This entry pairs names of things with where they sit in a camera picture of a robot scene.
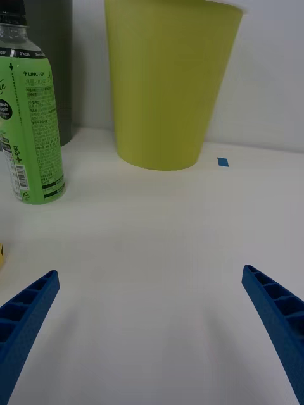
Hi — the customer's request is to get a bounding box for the yellow-green plastic waste bin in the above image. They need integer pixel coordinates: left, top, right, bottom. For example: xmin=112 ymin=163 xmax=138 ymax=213
xmin=104 ymin=0 xmax=244 ymax=171

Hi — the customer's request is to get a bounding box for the grey plastic waste bin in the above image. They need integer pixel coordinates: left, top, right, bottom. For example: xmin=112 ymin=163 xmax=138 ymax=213
xmin=23 ymin=0 xmax=74 ymax=147

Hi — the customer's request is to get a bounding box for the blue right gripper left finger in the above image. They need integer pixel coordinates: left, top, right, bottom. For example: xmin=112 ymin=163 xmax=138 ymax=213
xmin=0 ymin=270 xmax=61 ymax=405

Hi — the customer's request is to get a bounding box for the green label plastic bottle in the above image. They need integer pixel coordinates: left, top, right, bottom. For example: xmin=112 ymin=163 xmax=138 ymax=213
xmin=0 ymin=0 xmax=67 ymax=205

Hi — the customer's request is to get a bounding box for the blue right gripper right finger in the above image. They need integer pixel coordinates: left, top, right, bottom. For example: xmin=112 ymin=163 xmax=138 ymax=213
xmin=241 ymin=264 xmax=304 ymax=405

